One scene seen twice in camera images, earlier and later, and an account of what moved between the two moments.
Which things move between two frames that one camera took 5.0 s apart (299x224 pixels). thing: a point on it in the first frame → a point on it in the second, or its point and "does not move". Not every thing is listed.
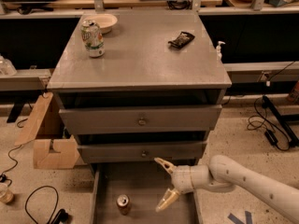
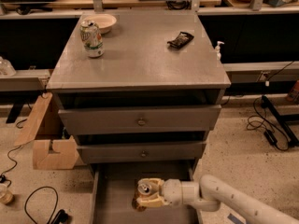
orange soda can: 122,203 → 141,189
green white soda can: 92,38 does not move
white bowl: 105,21 does not move
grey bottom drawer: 129,193 does not move
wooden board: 29,131 does not move
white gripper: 181,178 → 171,191
